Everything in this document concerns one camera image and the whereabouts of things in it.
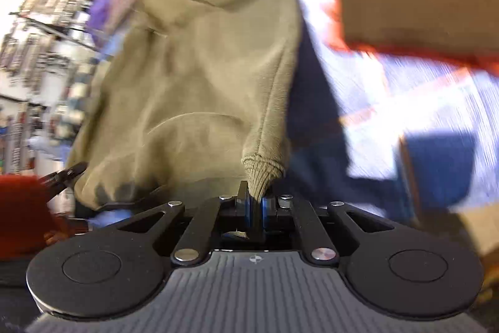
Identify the olive green sweatshirt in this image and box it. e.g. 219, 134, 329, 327
69, 0, 302, 210

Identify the cluttered metal shelf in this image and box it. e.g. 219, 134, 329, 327
1, 0, 95, 174

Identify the blue patterned bed sheet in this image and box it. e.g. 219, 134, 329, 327
280, 0, 498, 219

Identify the purple cloth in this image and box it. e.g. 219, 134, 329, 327
86, 0, 112, 45

